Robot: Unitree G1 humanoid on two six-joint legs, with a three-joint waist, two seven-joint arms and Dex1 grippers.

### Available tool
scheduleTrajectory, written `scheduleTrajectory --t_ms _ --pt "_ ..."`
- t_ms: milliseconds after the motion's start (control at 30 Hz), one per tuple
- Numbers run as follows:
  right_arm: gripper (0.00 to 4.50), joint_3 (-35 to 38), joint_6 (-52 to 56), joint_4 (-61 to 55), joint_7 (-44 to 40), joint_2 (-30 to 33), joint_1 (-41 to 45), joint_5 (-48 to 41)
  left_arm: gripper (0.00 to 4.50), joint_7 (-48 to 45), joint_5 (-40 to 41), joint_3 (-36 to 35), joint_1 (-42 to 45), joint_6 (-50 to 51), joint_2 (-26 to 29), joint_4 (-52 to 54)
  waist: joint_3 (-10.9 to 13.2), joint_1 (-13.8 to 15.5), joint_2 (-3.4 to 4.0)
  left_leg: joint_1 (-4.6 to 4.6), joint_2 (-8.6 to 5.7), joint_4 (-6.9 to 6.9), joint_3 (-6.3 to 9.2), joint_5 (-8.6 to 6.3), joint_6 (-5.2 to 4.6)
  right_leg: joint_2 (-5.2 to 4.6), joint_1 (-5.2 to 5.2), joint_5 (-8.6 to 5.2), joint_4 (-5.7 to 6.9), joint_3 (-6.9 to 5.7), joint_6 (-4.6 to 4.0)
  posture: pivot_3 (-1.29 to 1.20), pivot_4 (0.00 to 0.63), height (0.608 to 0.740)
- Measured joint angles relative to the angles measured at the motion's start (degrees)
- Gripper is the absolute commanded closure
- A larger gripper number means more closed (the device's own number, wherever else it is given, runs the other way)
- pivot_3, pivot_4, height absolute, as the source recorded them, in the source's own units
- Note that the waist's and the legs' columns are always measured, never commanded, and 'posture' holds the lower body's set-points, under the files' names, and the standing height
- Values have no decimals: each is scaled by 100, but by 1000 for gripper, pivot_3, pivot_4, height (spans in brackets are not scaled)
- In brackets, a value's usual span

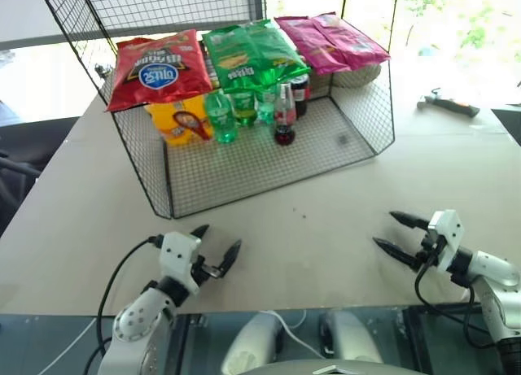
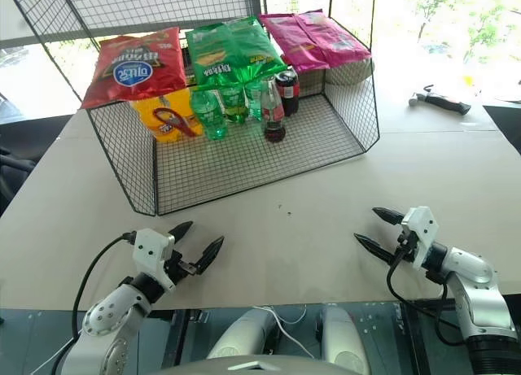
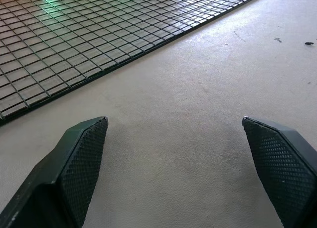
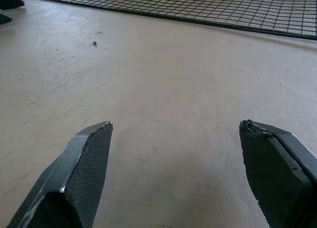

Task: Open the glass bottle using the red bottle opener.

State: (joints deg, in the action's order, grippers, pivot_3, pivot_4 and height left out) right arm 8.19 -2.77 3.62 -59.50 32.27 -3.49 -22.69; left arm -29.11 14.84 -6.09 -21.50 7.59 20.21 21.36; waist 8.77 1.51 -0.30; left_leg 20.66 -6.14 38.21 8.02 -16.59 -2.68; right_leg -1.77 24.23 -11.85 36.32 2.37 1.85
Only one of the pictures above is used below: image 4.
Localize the black wire grid rack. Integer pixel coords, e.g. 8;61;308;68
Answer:
21;0;317;41

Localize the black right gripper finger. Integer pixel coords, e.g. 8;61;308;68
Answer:
239;119;317;228
6;121;113;228

